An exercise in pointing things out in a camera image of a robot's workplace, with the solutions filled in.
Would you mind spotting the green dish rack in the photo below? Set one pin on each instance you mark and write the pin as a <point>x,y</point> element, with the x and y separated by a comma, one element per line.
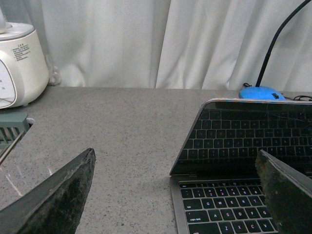
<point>13,127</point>

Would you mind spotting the blue desk lamp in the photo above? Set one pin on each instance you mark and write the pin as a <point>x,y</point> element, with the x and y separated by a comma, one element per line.
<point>263,92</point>

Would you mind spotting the white curtain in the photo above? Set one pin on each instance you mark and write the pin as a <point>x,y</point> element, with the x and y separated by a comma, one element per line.
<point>183,44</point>

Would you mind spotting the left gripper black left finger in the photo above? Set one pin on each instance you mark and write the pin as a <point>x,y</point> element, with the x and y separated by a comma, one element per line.
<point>56,205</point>

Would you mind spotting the white rice cooker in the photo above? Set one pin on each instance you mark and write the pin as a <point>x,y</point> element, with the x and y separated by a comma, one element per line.
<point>23,71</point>

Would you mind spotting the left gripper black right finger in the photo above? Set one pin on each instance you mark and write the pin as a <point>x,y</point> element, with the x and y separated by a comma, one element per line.
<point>288,194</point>

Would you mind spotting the grey laptop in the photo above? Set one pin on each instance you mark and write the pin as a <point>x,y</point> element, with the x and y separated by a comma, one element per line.
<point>214,183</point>

